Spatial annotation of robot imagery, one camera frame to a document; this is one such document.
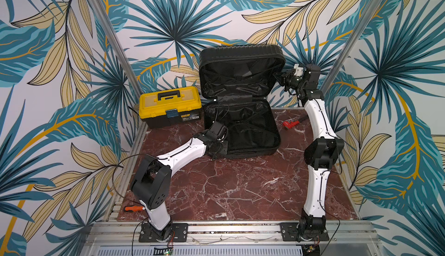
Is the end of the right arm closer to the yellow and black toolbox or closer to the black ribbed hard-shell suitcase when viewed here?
the black ribbed hard-shell suitcase

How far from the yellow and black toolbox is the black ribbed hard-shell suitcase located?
80mm

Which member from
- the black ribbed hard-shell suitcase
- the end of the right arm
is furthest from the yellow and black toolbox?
the end of the right arm

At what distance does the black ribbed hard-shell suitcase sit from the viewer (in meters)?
0.91

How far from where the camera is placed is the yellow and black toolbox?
0.99m
